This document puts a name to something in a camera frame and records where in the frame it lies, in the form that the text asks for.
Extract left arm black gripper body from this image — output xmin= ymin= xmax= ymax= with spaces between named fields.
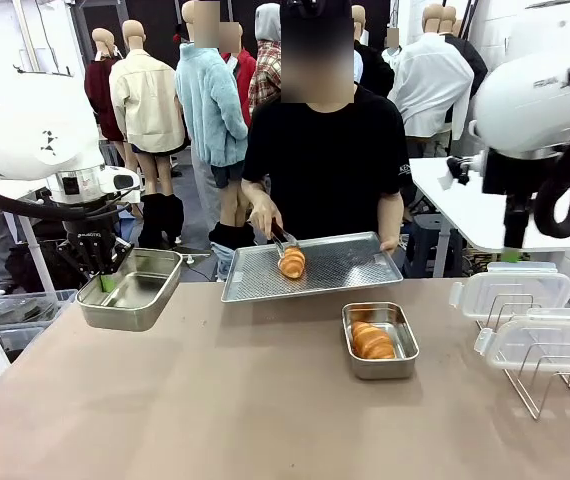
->
xmin=62 ymin=218 xmax=119 ymax=265

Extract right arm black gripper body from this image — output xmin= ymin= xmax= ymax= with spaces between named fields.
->
xmin=481 ymin=148 xmax=542 ymax=222

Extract stainless steel rectangular container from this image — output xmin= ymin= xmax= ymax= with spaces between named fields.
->
xmin=341 ymin=301 xmax=420 ymax=381
xmin=75 ymin=248 xmax=184 ymax=333

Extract clear plastic container lid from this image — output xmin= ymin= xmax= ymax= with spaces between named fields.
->
xmin=448 ymin=261 xmax=570 ymax=321
xmin=473 ymin=307 xmax=570 ymax=371

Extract perforated metal baking tray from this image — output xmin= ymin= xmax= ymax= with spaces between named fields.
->
xmin=220 ymin=230 xmax=405 ymax=304

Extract metal tongs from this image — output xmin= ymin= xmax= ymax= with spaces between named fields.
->
xmin=267 ymin=219 xmax=301 ymax=259

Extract golden croissant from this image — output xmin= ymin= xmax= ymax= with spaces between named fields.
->
xmin=350 ymin=320 xmax=397 ymax=360
xmin=277 ymin=246 xmax=307 ymax=280

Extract person's left forearm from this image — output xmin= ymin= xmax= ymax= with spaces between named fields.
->
xmin=377 ymin=192 xmax=406 ymax=241

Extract person's right hand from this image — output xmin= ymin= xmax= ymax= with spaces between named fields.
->
xmin=248 ymin=196 xmax=285 ymax=246

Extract clear plastic storage bin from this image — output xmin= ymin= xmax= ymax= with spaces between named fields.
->
xmin=0 ymin=288 xmax=79 ymax=361

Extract mannequin in white shirt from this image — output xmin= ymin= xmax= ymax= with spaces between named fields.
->
xmin=387 ymin=3 xmax=476 ymax=141

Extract mannequin in black jacket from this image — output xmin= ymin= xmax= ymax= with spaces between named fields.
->
xmin=442 ymin=4 xmax=489 ymax=101

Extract mannequin in dark red jacket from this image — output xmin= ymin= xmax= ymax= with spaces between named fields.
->
xmin=83 ymin=27 xmax=140 ymax=171

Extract mannequin in cream jacket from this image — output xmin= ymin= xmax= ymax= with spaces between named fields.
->
xmin=108 ymin=19 xmax=190 ymax=249

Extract mannequin in black coat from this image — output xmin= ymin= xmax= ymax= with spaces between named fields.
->
xmin=350 ymin=4 xmax=396 ymax=99

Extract mannequin in blue fleece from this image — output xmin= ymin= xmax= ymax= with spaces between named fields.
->
xmin=174 ymin=0 xmax=257 ymax=281

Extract person in black t-shirt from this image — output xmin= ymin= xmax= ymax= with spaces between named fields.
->
xmin=241 ymin=0 xmax=411 ymax=281

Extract mannequin in plaid hoodie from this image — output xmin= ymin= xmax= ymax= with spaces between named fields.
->
xmin=248 ymin=3 xmax=284 ymax=109

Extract black cap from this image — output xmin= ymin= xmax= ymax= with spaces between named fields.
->
xmin=279 ymin=0 xmax=354 ymax=24

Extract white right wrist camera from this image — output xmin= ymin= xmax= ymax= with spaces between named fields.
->
xmin=437 ymin=152 xmax=486 ymax=192

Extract metal wire rack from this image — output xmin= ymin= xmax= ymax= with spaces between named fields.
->
xmin=474 ymin=293 xmax=570 ymax=422

